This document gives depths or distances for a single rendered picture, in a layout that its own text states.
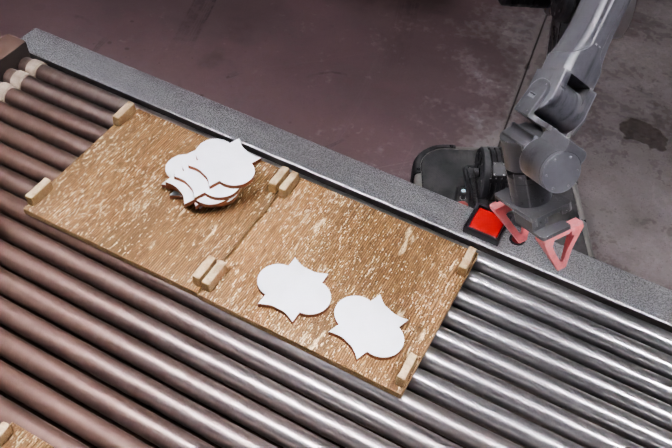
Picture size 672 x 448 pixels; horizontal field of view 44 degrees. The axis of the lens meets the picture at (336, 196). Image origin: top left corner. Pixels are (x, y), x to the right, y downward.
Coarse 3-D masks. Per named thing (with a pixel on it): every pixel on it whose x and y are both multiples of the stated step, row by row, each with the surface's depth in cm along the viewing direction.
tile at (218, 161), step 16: (208, 144) 168; (224, 144) 168; (240, 144) 169; (208, 160) 165; (224, 160) 165; (240, 160) 166; (256, 160) 166; (208, 176) 162; (224, 176) 162; (240, 176) 163
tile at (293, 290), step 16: (272, 272) 154; (288, 272) 154; (304, 272) 154; (272, 288) 151; (288, 288) 152; (304, 288) 152; (320, 288) 152; (272, 304) 149; (288, 304) 149; (304, 304) 149; (320, 304) 149
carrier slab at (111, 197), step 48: (96, 144) 176; (144, 144) 177; (192, 144) 177; (96, 192) 167; (144, 192) 167; (240, 192) 168; (96, 240) 159; (144, 240) 159; (192, 240) 160; (240, 240) 161; (192, 288) 152
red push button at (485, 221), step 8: (480, 208) 169; (480, 216) 168; (488, 216) 168; (496, 216) 168; (472, 224) 166; (480, 224) 166; (488, 224) 166; (496, 224) 166; (488, 232) 165; (496, 232) 165
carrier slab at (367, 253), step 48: (288, 240) 161; (336, 240) 161; (384, 240) 162; (432, 240) 162; (240, 288) 152; (336, 288) 153; (384, 288) 154; (432, 288) 154; (288, 336) 146; (432, 336) 147; (384, 384) 140
